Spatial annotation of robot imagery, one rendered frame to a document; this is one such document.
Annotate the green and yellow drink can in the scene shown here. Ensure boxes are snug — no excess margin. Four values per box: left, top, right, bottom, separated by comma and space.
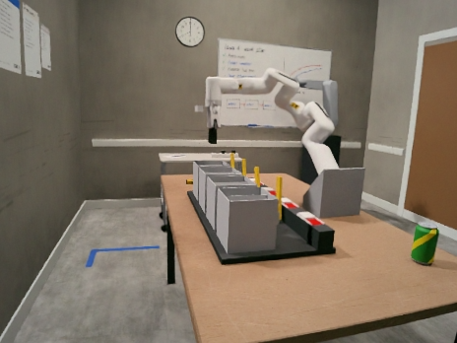
411, 222, 439, 265

